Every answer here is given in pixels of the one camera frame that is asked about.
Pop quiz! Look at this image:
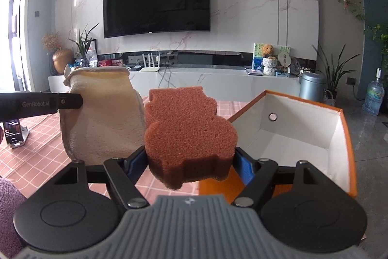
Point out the cream fleece cloth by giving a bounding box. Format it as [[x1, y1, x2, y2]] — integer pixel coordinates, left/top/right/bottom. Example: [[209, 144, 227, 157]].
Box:
[[59, 66, 146, 165]]

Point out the brown bear-shaped sponge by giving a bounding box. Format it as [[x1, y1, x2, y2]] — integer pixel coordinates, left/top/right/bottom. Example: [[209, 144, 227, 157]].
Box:
[[145, 87, 237, 190]]

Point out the phone on stand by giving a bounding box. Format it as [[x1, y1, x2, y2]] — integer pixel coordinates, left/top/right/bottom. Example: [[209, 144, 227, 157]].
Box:
[[3, 119, 30, 149]]

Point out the pink checked tablecloth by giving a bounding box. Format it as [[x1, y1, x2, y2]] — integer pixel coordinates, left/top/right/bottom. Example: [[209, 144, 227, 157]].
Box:
[[1, 114, 244, 204]]

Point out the gold acorn vase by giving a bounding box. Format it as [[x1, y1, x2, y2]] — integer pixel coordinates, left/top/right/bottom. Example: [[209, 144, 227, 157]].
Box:
[[52, 49, 74, 74]]

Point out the green plant in glass vase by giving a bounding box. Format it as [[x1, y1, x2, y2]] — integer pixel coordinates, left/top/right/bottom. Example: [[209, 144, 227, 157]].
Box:
[[68, 24, 98, 68]]

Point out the orange cardboard box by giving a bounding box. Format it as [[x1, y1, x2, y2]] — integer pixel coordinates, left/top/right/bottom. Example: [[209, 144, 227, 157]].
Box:
[[198, 89, 358, 198]]

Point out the blue water jug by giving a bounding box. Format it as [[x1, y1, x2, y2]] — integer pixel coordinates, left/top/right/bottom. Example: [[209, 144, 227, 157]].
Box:
[[362, 68, 385, 116]]

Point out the grey metal trash bin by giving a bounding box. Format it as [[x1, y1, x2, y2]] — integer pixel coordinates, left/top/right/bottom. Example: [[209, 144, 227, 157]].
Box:
[[299, 72, 326, 102]]

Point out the white wifi router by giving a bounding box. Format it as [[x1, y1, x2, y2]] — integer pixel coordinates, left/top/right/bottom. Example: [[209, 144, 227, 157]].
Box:
[[140, 53, 161, 72]]

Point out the potted green floor plant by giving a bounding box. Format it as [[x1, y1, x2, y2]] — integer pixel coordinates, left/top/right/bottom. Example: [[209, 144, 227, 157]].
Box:
[[312, 44, 360, 106]]

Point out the white marble TV console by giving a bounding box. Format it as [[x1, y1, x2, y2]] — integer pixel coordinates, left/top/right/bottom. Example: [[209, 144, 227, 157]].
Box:
[[47, 64, 302, 103]]

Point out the small brown teddy bear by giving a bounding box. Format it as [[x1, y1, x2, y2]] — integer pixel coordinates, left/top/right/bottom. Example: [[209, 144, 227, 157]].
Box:
[[262, 44, 277, 76]]

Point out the black wall television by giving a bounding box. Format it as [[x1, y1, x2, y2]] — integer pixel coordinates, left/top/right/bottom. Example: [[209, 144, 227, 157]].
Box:
[[103, 0, 210, 38]]

